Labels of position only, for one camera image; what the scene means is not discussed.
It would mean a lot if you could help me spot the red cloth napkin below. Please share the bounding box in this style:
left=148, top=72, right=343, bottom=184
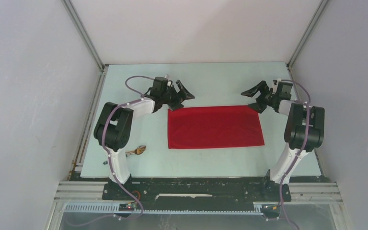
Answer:
left=167, top=105, right=265, bottom=150

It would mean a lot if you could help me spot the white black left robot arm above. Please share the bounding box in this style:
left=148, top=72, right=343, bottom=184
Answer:
left=93, top=76, right=195, bottom=200

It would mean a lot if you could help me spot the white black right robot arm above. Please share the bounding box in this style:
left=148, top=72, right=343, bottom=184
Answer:
left=241, top=79, right=325, bottom=200

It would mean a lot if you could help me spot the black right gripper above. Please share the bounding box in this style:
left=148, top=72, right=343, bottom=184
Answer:
left=242, top=80, right=279, bottom=114

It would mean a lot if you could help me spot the aluminium corner frame post left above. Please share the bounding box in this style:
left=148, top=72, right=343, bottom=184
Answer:
left=61, top=0, right=105, bottom=71

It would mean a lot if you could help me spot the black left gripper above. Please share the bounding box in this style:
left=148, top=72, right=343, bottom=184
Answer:
left=161, top=80, right=194, bottom=112

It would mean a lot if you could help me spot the aluminium corner frame post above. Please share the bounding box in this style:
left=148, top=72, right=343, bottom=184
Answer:
left=287, top=0, right=331, bottom=70
left=61, top=0, right=105, bottom=71

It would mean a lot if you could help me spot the aluminium front rail frame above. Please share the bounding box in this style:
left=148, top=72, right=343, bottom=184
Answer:
left=55, top=181, right=343, bottom=205

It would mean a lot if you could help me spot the aluminium corner frame post right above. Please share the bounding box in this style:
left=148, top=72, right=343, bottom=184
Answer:
left=287, top=0, right=331, bottom=70

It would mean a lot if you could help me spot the grey slotted cable duct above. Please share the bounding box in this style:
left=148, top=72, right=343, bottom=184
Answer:
left=63, top=202, right=263, bottom=215

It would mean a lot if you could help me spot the wooden fork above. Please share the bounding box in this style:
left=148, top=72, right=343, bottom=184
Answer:
left=126, top=145, right=147, bottom=157

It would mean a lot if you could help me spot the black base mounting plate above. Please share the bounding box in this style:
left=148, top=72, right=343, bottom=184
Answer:
left=102, top=177, right=291, bottom=210

